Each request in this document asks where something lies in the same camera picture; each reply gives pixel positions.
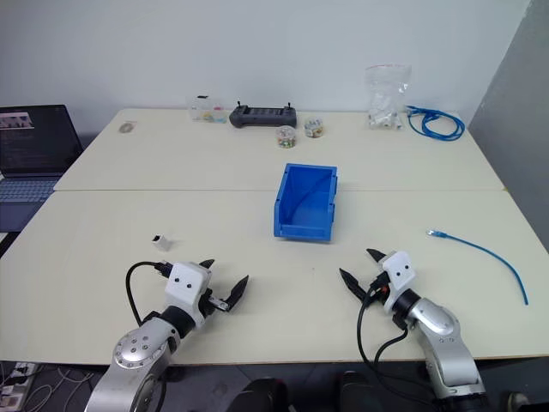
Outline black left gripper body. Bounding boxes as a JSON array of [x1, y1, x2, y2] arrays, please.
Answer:
[[196, 287, 231, 318]]

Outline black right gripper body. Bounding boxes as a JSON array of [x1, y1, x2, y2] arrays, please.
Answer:
[[366, 270, 393, 304]]

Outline blue plastic storage bin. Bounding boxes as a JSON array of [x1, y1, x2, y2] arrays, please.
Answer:
[[272, 161, 341, 243]]

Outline dark rounded shape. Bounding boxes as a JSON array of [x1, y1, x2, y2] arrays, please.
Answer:
[[230, 376, 293, 412]]

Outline round jar of coloured beads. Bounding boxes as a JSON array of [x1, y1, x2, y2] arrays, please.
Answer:
[[275, 124, 299, 150], [303, 118, 325, 140]]

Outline clear box of coloured items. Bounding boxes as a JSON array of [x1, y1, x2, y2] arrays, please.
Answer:
[[186, 94, 230, 124]]

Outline clear bag of white parts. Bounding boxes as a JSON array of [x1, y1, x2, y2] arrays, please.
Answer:
[[364, 64, 414, 131]]

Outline black handheld controller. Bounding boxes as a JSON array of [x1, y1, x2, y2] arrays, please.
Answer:
[[228, 100, 299, 130]]

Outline dark open laptop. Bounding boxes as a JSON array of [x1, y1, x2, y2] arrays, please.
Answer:
[[0, 103, 85, 233]]

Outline white power strip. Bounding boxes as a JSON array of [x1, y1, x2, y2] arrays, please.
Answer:
[[0, 361, 38, 409]]

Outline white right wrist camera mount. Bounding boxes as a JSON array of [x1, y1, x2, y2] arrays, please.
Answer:
[[379, 251, 417, 313]]

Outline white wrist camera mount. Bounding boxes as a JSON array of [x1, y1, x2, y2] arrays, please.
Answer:
[[379, 251, 417, 313], [164, 261, 214, 326]]

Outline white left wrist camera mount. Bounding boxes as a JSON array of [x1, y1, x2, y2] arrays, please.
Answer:
[[164, 261, 214, 326]]

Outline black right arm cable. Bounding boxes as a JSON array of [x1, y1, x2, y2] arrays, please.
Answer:
[[357, 274, 435, 388]]

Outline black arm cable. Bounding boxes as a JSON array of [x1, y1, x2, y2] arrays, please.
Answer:
[[124, 259, 173, 328], [357, 274, 435, 388]]

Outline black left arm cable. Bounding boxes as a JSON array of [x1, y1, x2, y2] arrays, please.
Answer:
[[124, 259, 173, 328]]

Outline short blue Ethernet cable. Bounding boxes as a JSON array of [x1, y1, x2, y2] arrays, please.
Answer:
[[425, 228, 530, 307]]

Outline white floor cables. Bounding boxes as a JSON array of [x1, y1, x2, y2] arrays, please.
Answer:
[[23, 366, 94, 409]]

